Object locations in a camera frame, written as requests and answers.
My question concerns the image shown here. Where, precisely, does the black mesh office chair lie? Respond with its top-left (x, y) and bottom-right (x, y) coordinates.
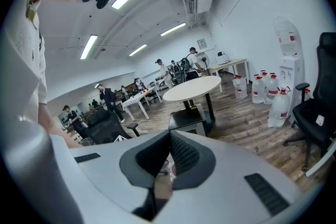
top-left (86, 109), bottom-right (140, 145)

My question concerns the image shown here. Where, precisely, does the black floor fan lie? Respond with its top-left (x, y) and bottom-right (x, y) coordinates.
top-left (196, 51), bottom-right (212, 77)

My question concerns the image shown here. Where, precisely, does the beige round table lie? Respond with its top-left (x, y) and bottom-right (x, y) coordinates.
top-left (162, 75), bottom-right (222, 126)

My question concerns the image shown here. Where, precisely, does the white air conditioner unit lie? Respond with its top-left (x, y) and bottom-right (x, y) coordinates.
top-left (187, 0), bottom-right (213, 14)

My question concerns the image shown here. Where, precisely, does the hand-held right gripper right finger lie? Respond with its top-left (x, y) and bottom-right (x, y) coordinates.
top-left (157, 130), bottom-right (302, 224)

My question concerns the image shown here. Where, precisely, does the white appliance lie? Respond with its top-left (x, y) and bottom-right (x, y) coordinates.
top-left (215, 51), bottom-right (231, 65)

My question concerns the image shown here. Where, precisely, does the person's left forearm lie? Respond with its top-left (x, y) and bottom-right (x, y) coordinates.
top-left (38, 101), bottom-right (82, 148)

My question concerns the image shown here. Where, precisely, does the black office chair with tag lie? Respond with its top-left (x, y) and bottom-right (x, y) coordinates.
top-left (283, 32), bottom-right (336, 173)

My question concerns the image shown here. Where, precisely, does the white-legged side desk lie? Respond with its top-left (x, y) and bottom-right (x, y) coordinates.
top-left (211, 58), bottom-right (249, 93)

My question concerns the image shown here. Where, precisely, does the group of clear water bottles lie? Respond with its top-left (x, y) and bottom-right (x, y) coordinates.
top-left (232, 70), bottom-right (312, 129)

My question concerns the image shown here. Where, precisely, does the white desk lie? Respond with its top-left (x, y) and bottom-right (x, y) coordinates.
top-left (306, 138), bottom-right (336, 178)

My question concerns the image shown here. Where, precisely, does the person's white shirt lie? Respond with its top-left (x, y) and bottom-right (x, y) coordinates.
top-left (0, 0), bottom-right (48, 124)

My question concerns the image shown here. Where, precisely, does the white rectangular table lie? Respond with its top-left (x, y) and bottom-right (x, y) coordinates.
top-left (121, 86), bottom-right (161, 121)

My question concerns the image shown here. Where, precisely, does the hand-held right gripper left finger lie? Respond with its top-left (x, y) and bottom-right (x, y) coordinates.
top-left (51, 130), bottom-right (171, 224)

